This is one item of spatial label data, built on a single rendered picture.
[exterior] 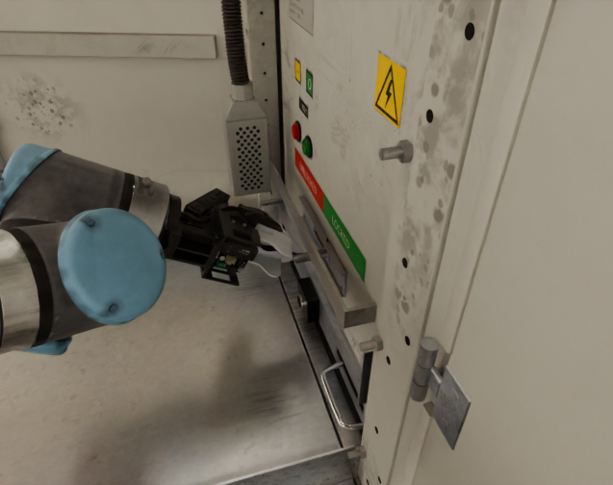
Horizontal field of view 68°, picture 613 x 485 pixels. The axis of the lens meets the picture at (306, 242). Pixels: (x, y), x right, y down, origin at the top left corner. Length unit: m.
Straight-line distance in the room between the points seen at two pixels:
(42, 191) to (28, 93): 0.62
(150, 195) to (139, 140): 0.52
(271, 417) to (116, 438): 0.21
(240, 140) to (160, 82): 0.27
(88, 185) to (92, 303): 0.21
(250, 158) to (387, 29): 0.44
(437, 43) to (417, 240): 0.12
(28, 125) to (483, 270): 1.06
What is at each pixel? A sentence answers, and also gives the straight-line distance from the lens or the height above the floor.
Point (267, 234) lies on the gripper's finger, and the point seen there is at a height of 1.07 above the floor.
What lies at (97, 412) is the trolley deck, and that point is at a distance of 0.77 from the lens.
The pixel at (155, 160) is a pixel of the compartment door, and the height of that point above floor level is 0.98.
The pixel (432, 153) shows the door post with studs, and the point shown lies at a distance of 0.28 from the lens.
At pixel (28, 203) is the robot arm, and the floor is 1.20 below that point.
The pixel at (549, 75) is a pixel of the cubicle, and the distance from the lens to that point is 0.18.
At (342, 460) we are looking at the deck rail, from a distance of 0.62.
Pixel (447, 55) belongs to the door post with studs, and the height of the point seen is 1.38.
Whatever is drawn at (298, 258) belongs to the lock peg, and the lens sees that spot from 0.67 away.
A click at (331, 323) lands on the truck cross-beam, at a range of 0.71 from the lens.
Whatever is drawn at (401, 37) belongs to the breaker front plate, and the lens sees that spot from 0.41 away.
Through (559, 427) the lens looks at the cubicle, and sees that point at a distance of 0.21.
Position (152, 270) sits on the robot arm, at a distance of 0.39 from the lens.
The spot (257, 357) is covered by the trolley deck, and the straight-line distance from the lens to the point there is 0.77.
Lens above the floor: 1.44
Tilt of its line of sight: 37 degrees down
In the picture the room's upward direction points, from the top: straight up
